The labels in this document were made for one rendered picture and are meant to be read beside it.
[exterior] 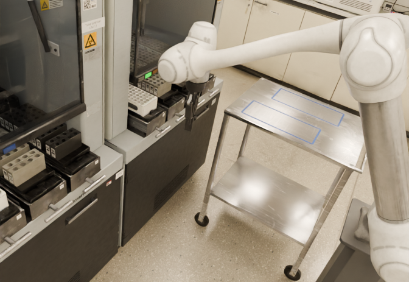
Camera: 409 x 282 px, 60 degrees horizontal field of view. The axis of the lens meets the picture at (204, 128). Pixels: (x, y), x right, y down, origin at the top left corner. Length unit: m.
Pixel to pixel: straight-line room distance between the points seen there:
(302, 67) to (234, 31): 0.79
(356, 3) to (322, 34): 2.33
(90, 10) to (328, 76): 2.78
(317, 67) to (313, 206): 1.80
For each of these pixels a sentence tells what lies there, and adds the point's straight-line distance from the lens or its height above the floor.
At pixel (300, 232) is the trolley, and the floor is 0.28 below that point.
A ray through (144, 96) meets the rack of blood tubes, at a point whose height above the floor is 0.86.
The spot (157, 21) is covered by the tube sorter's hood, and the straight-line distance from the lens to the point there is 1.41.
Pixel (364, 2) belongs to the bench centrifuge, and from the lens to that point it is 3.41.
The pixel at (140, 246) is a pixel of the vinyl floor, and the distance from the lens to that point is 2.03.
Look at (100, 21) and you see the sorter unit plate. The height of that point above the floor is 1.25.
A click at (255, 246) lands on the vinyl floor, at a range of 2.15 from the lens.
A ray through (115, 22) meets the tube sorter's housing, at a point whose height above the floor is 1.22.
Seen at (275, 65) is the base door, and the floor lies 0.22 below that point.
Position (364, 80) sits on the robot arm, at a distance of 0.87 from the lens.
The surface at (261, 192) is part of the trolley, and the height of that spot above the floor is 0.28.
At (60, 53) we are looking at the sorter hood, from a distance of 1.09.
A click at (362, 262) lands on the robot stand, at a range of 1.51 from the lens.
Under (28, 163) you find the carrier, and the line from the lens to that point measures 1.19.
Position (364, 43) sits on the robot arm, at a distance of 0.87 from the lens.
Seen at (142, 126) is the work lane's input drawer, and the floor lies 0.78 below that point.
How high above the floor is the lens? 1.66
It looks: 35 degrees down
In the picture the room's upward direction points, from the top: 12 degrees clockwise
